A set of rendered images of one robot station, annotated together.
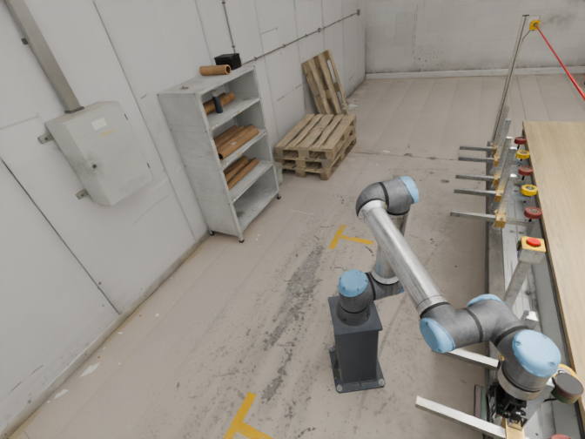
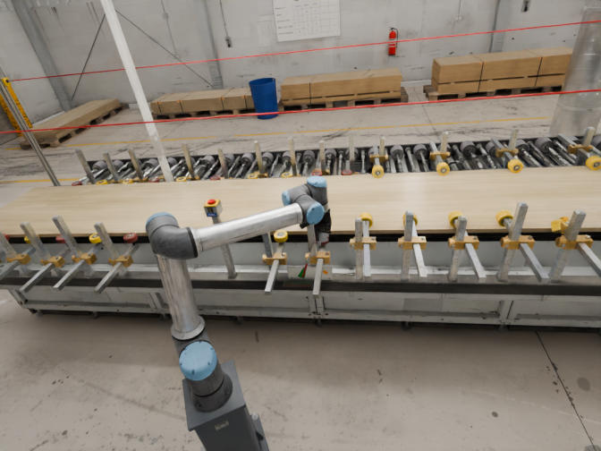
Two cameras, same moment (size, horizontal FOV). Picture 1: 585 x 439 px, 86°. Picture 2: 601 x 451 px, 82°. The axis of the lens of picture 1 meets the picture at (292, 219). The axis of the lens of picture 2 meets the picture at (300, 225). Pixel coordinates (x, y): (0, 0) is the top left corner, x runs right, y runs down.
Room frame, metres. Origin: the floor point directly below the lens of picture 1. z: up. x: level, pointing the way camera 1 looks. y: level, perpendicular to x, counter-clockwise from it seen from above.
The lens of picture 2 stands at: (0.92, 0.81, 2.09)
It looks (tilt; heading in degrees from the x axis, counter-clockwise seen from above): 34 degrees down; 250
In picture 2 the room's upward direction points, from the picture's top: 8 degrees counter-clockwise
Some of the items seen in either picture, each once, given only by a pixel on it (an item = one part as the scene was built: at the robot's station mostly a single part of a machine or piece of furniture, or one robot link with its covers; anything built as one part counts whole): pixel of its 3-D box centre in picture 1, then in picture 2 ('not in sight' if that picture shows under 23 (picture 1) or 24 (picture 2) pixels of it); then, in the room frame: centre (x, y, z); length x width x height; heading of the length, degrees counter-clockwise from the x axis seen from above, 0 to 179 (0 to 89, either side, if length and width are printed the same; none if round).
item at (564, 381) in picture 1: (554, 401); not in sight; (0.34, -0.64, 1.07); 0.06 x 0.06 x 0.22; 58
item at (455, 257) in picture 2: not in sight; (455, 255); (-0.28, -0.21, 0.86); 0.03 x 0.03 x 0.48; 58
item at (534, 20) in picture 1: (513, 86); not in sight; (2.52, -1.98, 1.20); 0.15 x 0.12 x 1.00; 148
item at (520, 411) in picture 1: (511, 396); (322, 220); (0.34, -0.50, 1.15); 0.09 x 0.08 x 0.12; 148
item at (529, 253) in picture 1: (529, 250); (213, 208); (0.79, -0.87, 1.18); 0.07 x 0.07 x 0.08; 58
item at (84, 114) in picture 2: not in sight; (76, 117); (2.63, -8.82, 0.23); 2.41 x 0.77 x 0.17; 60
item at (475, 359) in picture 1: (492, 364); (275, 265); (0.57, -0.67, 0.83); 0.43 x 0.03 x 0.04; 58
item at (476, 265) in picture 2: not in sight; (468, 244); (-0.30, -0.17, 0.95); 0.50 x 0.04 x 0.04; 58
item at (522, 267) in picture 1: (511, 293); (224, 246); (0.80, -0.87, 0.93); 0.05 x 0.04 x 0.45; 148
